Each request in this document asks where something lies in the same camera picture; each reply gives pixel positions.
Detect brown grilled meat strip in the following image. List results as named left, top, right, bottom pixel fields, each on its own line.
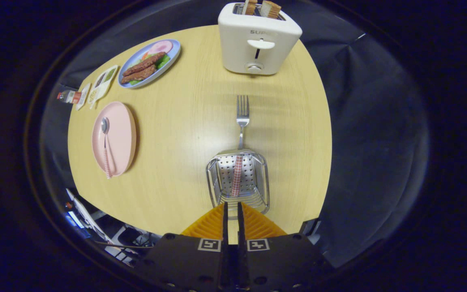
left=122, top=52, right=167, bottom=77
left=121, top=65, right=157, bottom=84

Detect small white coaster tray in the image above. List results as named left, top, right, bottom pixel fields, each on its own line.
left=75, top=83, right=91, bottom=111

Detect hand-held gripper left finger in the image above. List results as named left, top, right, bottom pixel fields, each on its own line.
left=134, top=202, right=229, bottom=292

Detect spoon with checked handle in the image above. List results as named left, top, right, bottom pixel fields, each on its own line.
left=101, top=117, right=113, bottom=179

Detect white divided tray of beans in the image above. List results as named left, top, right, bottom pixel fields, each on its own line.
left=87, top=65, right=119, bottom=109

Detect pink plate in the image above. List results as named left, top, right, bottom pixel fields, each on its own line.
left=92, top=101, right=137, bottom=178

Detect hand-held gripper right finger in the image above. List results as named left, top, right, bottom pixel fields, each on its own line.
left=238, top=202, right=335, bottom=292

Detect fork with checked handle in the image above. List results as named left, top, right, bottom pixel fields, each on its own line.
left=231, top=95, right=250, bottom=197

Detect blue lit device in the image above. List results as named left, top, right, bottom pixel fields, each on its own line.
left=64, top=211, right=90, bottom=240

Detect white board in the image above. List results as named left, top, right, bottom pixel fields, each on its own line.
left=65, top=189, right=108, bottom=244

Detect blue plate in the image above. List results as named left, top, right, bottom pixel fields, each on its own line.
left=118, top=39, right=181, bottom=89

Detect green lettuce leaves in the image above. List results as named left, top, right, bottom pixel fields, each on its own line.
left=129, top=53, right=171, bottom=86

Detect white toaster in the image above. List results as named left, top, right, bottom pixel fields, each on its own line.
left=218, top=2, right=303, bottom=75

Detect water bottle with red label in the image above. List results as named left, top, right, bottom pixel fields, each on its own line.
left=57, top=90, right=82, bottom=104

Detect pink ham slice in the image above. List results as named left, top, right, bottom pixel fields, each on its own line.
left=148, top=41, right=174, bottom=55

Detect dark block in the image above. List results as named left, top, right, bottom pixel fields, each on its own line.
left=298, top=218, right=321, bottom=236

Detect metal wire basket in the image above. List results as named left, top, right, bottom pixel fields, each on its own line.
left=206, top=148, right=270, bottom=215

